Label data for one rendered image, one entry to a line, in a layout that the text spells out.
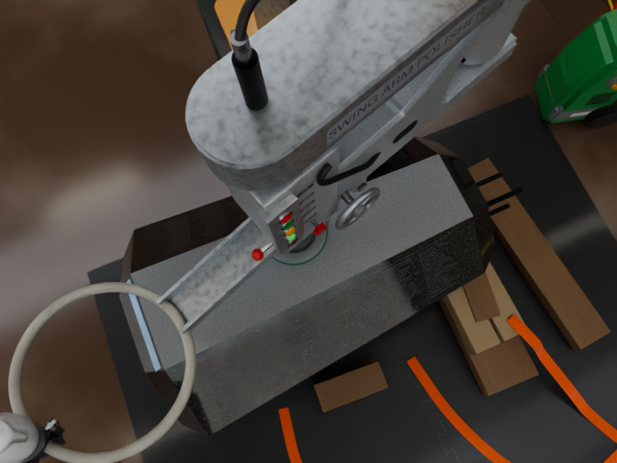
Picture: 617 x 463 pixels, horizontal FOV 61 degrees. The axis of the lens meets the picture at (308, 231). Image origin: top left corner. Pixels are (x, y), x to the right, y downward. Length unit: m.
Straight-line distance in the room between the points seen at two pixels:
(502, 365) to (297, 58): 1.84
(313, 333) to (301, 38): 1.06
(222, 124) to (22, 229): 2.21
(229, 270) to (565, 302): 1.61
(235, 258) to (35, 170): 1.76
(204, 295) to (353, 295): 0.49
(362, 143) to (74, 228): 1.96
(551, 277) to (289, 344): 1.34
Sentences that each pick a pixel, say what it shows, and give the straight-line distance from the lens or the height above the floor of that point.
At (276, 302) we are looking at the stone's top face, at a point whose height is 0.82.
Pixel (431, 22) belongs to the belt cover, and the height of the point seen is 1.69.
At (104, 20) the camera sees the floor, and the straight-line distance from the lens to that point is 3.41.
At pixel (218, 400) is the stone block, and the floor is 0.67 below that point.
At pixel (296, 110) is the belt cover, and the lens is 0.92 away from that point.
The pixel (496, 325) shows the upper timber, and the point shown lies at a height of 0.21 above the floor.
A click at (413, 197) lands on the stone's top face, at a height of 0.82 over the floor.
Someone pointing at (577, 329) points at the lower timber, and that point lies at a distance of 2.64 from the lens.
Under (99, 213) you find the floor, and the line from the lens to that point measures 2.88.
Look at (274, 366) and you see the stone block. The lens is 1.82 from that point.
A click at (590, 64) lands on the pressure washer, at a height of 0.43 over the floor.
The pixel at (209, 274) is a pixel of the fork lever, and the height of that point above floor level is 0.99.
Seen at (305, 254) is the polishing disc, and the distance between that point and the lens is 1.69.
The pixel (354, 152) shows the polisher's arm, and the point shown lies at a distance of 1.22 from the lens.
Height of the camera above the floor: 2.50
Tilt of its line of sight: 74 degrees down
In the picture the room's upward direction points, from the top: 10 degrees counter-clockwise
